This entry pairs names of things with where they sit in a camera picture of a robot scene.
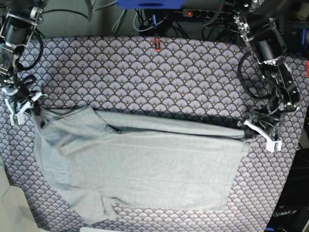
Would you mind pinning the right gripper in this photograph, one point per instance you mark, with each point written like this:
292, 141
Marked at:
16, 96

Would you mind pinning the black OpenArm box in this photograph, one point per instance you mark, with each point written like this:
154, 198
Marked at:
292, 211

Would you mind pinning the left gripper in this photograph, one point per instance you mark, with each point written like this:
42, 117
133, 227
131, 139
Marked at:
278, 105

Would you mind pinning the fan-patterned tablecloth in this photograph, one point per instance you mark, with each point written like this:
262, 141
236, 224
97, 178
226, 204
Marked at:
189, 79

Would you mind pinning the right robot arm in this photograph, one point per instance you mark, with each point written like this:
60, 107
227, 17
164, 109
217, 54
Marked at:
18, 28

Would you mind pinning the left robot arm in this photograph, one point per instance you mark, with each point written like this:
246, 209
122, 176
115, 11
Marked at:
256, 24

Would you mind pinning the blue post at right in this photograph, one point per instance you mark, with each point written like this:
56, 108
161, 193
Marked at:
301, 43

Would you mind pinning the red clamp at right edge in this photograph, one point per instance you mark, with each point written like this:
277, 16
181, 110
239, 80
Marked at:
307, 69

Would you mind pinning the white plastic bin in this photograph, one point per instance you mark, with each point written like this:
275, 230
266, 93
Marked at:
15, 213

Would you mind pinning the blue camera mount bracket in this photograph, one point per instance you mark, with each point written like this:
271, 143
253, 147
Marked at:
150, 4

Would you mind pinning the red table clamp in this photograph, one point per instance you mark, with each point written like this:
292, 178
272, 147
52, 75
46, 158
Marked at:
157, 44

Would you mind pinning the grey T-shirt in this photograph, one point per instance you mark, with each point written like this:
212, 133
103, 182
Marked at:
95, 159

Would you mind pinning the black power strip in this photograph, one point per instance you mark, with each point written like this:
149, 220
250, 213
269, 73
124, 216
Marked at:
199, 14

